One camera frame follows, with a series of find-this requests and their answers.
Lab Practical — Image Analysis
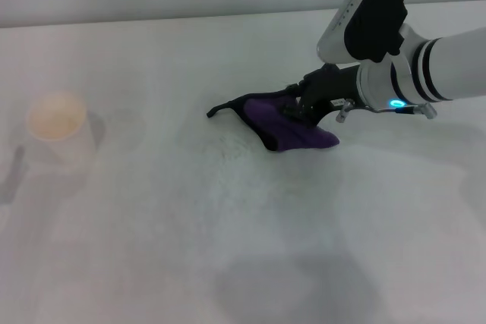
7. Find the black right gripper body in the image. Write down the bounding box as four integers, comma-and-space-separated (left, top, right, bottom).
298, 63, 361, 128

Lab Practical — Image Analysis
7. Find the purple rag with black trim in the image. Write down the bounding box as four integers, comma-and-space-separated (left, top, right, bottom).
206, 87, 340, 153

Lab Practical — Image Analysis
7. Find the white paper cup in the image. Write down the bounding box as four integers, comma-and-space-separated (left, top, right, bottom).
25, 90, 96, 174

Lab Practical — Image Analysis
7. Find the grey cable with metal connector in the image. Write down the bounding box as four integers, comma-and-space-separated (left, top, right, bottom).
335, 99, 438, 124

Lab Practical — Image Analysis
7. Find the black and white wrist camera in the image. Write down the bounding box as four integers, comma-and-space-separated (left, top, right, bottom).
316, 0, 409, 65

